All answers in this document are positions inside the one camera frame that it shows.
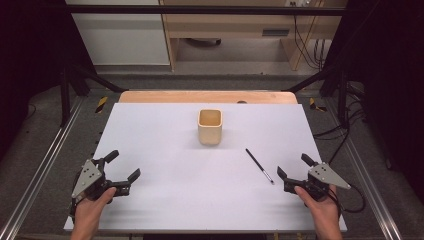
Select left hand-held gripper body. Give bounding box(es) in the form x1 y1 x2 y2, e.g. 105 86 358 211
70 158 132 205

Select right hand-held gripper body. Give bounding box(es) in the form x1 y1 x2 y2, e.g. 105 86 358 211
283 161 352 203

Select black pen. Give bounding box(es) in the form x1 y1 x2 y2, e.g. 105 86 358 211
245 148 275 185

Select beige square cup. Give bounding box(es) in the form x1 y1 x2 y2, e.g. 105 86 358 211
197 108 224 146

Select person's left hand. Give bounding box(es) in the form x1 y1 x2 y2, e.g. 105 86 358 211
73 186 118 232

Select person's right hand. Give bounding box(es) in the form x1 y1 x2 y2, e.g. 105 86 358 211
293 185 342 232

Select yellow black tape marker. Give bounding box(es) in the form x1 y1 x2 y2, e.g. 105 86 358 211
95 96 109 114
308 97 328 113

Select black metal stand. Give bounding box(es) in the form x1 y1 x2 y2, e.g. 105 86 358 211
283 64 349 129
59 63 129 128

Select wooden table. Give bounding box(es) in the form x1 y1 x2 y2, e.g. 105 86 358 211
118 90 299 105

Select white cabinet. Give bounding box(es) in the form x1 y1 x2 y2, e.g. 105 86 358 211
64 0 171 67

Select black curtain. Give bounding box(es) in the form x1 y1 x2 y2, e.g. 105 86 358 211
0 0 98 161
324 0 424 194

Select light wooden desk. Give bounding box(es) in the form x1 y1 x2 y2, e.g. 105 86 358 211
159 0 348 72

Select white power strip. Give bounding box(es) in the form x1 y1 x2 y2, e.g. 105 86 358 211
284 0 313 8

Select black floor cables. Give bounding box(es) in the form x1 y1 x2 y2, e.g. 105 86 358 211
313 83 366 166

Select aluminium rail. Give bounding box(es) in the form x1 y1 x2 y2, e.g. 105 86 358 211
324 98 404 240
0 96 84 240

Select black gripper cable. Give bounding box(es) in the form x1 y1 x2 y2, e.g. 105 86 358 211
333 184 367 214

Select black hanging cables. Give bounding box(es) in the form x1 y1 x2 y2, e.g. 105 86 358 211
293 14 326 71

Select black horizontal frame bar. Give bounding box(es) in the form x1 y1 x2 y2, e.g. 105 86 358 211
66 4 348 17

